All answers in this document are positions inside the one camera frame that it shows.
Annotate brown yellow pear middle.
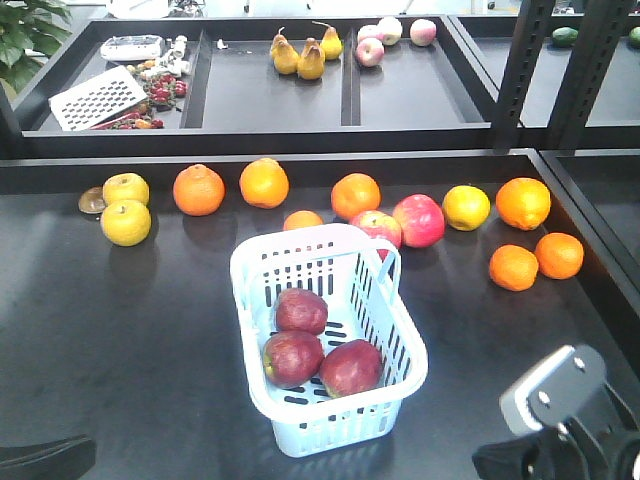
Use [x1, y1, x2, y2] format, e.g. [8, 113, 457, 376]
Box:
[297, 37, 325, 80]

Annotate large orange back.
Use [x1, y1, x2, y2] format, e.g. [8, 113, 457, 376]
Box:
[495, 177, 551, 231]

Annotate orange front right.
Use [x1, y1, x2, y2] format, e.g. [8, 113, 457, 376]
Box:
[534, 232, 584, 280]

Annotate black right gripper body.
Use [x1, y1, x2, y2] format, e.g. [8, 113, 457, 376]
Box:
[472, 385, 639, 479]

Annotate yellow orange citrus fruit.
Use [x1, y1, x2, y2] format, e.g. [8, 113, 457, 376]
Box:
[442, 185, 491, 231]

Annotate white electronic device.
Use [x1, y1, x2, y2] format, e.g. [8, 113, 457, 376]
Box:
[100, 34, 164, 62]

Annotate pale pink apple right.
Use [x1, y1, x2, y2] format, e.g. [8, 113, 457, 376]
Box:
[409, 18, 437, 47]

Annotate pile of small red fruits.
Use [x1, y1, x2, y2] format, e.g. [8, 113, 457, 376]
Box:
[91, 60, 189, 130]

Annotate brown yellow pear right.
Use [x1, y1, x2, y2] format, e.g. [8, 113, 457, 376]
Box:
[313, 21, 343, 61]

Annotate light blue plastic basket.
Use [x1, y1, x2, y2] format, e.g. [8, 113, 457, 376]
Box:
[230, 223, 428, 457]

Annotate red yellow apple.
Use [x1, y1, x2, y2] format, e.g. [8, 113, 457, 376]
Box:
[319, 339, 382, 398]
[262, 330, 325, 389]
[275, 288, 328, 335]

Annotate pale pink apple middle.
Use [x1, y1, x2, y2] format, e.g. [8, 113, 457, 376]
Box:
[377, 16, 403, 46]

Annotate brown yellow pear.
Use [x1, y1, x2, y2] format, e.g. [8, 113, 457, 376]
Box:
[313, 21, 343, 61]
[297, 37, 325, 80]
[270, 27, 300, 75]

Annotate green potted plant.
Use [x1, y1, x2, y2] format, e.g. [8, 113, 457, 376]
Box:
[1, 0, 71, 93]

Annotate red yellow apple front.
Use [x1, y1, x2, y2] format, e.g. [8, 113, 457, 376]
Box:
[319, 339, 382, 398]

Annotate yellow apple front left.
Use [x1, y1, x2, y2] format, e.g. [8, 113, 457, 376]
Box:
[100, 199, 152, 247]

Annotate white plastic fittings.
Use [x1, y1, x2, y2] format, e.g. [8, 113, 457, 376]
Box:
[155, 35, 191, 78]

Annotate pink red apple left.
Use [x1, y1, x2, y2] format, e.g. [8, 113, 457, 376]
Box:
[349, 210, 402, 248]

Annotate brown yellow pear left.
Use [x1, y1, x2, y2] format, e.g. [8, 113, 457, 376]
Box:
[270, 27, 300, 75]

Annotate pink red apple right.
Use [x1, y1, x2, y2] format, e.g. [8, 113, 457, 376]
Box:
[392, 194, 445, 248]

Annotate pink red apple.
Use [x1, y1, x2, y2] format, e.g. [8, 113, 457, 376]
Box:
[392, 194, 445, 248]
[349, 210, 402, 248]

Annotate yellow apple back left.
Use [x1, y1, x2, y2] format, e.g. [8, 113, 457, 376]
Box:
[102, 172, 150, 205]

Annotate brown mushroom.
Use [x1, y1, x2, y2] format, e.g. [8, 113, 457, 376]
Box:
[77, 186, 106, 215]

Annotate green avocado on shelf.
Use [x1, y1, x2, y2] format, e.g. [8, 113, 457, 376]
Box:
[551, 26, 579, 48]

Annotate pale pink apple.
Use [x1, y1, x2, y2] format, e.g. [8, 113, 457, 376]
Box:
[409, 18, 437, 47]
[377, 16, 403, 46]
[355, 37, 385, 68]

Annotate orange with knob left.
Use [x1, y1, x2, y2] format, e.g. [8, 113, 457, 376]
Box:
[173, 164, 226, 216]

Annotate black wooden fruit display stand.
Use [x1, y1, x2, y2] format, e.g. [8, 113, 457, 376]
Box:
[1, 16, 639, 479]

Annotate pale pink apple front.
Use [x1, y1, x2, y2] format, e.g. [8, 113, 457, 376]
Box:
[355, 37, 385, 68]

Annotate small orange behind basket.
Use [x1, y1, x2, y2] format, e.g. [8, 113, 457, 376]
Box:
[283, 210, 324, 231]

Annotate orange behind pink apples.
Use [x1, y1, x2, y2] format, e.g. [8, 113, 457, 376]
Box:
[331, 173, 382, 221]

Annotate white perforated plastic tray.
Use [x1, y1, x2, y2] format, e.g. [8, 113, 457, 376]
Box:
[49, 66, 147, 131]

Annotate small orange near apples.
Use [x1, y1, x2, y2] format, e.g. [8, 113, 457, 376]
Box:
[489, 244, 539, 292]

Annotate black upright shelf post right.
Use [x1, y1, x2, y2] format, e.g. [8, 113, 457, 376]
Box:
[544, 1, 639, 151]

